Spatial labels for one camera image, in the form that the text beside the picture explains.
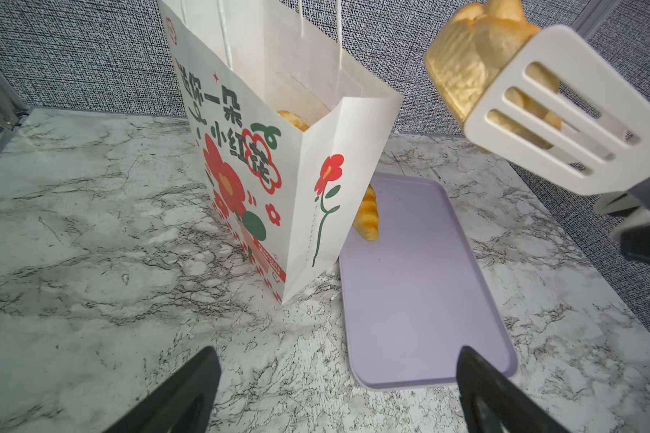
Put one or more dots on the white and metal tongs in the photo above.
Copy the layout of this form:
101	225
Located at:
559	110

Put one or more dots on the twisted bun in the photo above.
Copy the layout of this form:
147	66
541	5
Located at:
473	48

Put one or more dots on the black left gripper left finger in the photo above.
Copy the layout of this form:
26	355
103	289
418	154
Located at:
183	403

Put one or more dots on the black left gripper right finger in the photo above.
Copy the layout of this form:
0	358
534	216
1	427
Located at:
491	403

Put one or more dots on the lilac plastic tray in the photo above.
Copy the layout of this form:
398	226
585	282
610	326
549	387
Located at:
416	296

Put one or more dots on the white paper bag with rose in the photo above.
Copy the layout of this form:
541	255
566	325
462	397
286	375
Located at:
289	197

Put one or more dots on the croissant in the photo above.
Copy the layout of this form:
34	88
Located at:
294	120
367	219

